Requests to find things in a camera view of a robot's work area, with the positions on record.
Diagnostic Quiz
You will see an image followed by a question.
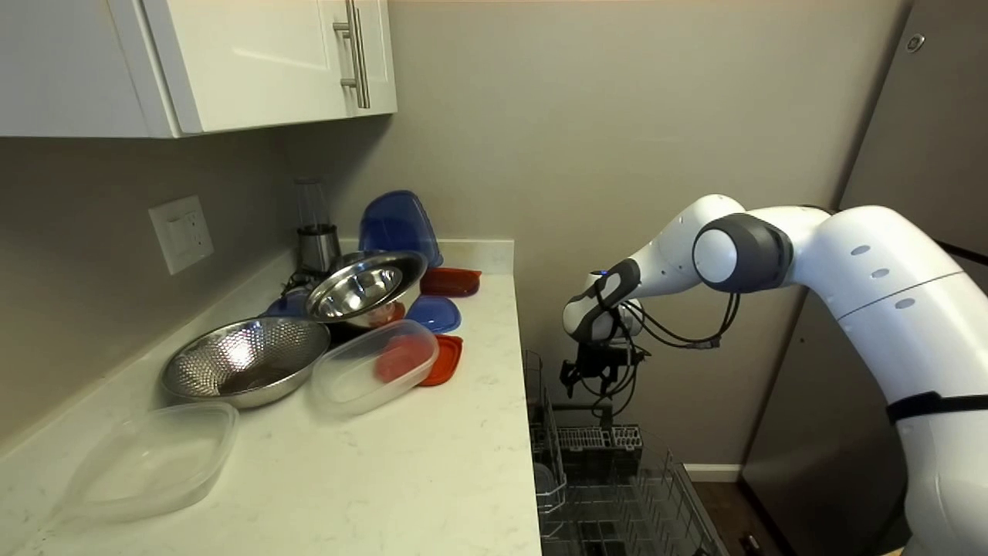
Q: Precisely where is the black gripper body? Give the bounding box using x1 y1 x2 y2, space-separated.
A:
564 334 650 402

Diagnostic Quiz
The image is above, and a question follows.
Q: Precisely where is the dark cutlery basket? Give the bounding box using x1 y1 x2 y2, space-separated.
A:
559 409 648 487

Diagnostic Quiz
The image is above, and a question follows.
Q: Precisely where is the red plastic lid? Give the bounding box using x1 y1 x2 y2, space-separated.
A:
417 332 466 388

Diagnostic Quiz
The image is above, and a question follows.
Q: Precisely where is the blue plastic lid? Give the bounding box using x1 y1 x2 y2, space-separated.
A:
404 290 466 338

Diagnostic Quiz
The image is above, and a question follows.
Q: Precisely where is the red plastic container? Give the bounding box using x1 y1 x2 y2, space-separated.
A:
417 262 485 300

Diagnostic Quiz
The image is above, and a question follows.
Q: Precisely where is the clear container with red inside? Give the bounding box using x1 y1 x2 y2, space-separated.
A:
302 315 440 420

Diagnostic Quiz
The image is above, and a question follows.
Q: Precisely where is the tall blue plastic container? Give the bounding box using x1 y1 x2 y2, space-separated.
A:
355 188 448 271

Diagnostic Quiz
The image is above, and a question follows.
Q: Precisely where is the small steel mixing bowl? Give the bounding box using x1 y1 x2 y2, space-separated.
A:
302 246 431 328

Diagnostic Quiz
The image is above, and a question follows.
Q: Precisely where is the steel cup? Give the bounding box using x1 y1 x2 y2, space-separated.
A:
293 221 345 282

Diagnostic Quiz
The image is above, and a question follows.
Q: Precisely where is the large steel mixing bowl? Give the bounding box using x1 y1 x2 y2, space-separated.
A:
158 312 335 414

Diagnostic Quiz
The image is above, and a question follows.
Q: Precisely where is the empty clear plastic container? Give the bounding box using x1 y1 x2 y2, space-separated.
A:
62 396 244 526

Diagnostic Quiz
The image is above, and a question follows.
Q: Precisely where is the lower wire dishwasher rack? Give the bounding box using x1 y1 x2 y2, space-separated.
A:
541 402 732 556

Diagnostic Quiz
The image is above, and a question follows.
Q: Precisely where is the silver cabinet bar handle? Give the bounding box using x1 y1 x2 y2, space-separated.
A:
330 17 361 99

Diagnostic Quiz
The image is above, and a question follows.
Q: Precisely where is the white wall switch plate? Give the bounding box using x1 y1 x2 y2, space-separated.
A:
144 193 219 279

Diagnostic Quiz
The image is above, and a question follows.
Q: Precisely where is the white wall cabinet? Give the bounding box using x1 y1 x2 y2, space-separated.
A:
0 0 400 143

